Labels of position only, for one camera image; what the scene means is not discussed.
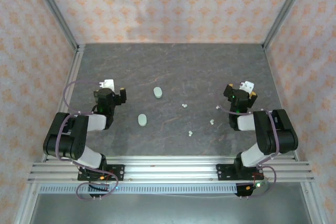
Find aluminium frame corner post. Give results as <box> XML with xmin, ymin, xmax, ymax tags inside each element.
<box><xmin>262</xmin><ymin>0</ymin><xmax>313</xmax><ymax>49</ymax></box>
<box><xmin>30</xmin><ymin>0</ymin><xmax>79</xmax><ymax>49</ymax></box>

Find grey slotted cable duct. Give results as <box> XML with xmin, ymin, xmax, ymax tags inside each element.
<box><xmin>39</xmin><ymin>184</ymin><xmax>238</xmax><ymax>195</ymax></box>

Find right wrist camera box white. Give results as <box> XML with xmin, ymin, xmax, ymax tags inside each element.
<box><xmin>240</xmin><ymin>80</ymin><xmax>256</xmax><ymax>94</ymax></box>

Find aluminium table side rail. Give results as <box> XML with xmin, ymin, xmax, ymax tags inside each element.
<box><xmin>41</xmin><ymin>44</ymin><xmax>85</xmax><ymax>162</ymax></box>

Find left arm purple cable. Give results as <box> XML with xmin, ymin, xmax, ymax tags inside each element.
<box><xmin>58</xmin><ymin>80</ymin><xmax>119</xmax><ymax>200</ymax></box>

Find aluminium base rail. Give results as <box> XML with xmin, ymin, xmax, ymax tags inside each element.
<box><xmin>27</xmin><ymin>155</ymin><xmax>314</xmax><ymax>183</ymax></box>

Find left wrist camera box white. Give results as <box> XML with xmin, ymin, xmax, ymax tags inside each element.
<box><xmin>99</xmin><ymin>78</ymin><xmax>116</xmax><ymax>91</ymax></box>

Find aluminium lower frame bar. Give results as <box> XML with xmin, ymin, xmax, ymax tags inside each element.
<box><xmin>300</xmin><ymin>182</ymin><xmax>326</xmax><ymax>224</ymax></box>
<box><xmin>14</xmin><ymin>182</ymin><xmax>40</xmax><ymax>224</ymax></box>

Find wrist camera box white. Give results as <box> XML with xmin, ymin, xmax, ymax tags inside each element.
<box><xmin>99</xmin><ymin>78</ymin><xmax>116</xmax><ymax>91</ymax></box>
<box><xmin>240</xmin><ymin>80</ymin><xmax>256</xmax><ymax>94</ymax></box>

